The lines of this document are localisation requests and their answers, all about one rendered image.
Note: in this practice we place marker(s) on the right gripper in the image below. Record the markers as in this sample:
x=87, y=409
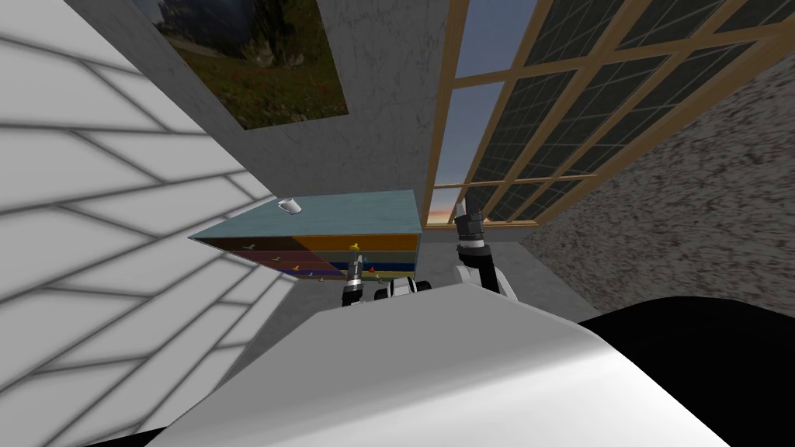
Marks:
x=471, y=228

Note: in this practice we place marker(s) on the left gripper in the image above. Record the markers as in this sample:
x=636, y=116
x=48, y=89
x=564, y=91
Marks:
x=355, y=268

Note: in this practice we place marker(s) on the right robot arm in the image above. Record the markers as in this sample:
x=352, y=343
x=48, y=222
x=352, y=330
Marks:
x=695, y=366

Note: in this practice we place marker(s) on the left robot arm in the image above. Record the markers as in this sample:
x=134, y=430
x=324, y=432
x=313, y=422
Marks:
x=354, y=294

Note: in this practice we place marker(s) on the orange drawer front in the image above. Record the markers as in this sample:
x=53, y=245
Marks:
x=385, y=243

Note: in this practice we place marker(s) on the blue dresser with coloured drawers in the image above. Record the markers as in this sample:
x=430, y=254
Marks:
x=348, y=214

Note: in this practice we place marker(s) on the white cup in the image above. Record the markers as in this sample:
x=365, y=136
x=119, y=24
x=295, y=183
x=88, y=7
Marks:
x=289, y=206

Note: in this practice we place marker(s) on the brown drawer front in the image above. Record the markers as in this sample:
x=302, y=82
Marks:
x=261, y=244

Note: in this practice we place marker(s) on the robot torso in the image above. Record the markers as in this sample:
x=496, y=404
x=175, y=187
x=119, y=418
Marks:
x=435, y=372

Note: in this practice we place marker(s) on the wooden framed window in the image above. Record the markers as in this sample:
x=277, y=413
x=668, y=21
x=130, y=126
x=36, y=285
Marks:
x=584, y=105

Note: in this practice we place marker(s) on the landscape picture on wall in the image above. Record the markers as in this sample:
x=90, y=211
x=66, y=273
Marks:
x=261, y=62

